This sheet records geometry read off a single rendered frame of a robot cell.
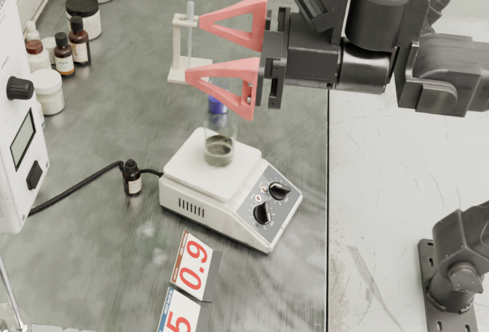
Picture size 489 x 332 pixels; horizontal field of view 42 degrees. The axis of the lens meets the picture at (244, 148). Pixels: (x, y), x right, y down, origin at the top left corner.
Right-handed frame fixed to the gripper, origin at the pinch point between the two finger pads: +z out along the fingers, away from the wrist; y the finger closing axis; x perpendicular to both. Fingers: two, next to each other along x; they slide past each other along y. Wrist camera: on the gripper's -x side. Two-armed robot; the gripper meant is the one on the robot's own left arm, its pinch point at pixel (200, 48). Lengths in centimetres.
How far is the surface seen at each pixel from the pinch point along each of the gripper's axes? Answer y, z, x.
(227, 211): -6.0, -3.6, 33.7
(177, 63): -46, 11, 38
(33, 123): 20.9, 9.8, -6.7
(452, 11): -160, -74, 88
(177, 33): -46, 11, 31
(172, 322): 11.4, 1.6, 37.3
